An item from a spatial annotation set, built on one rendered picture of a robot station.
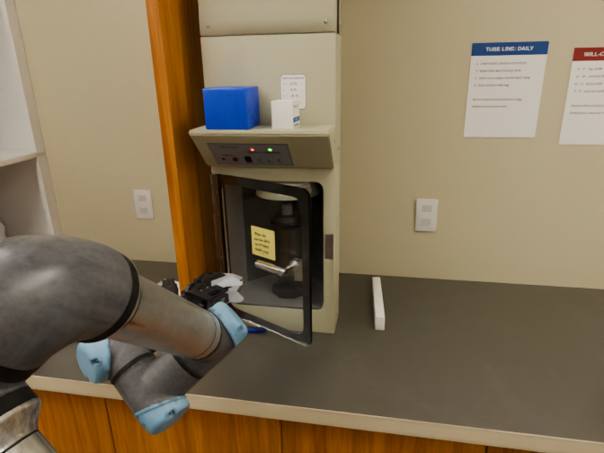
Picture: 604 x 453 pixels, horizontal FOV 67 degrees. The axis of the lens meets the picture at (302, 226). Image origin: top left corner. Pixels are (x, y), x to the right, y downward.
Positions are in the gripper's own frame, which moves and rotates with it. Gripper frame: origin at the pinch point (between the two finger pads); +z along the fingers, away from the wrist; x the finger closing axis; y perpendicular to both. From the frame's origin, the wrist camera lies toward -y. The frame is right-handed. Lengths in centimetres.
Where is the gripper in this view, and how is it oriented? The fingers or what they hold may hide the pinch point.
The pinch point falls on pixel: (235, 279)
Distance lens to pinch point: 101.3
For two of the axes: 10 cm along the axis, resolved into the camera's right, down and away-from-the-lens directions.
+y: 7.9, 1.9, -5.8
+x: -0.2, -9.4, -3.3
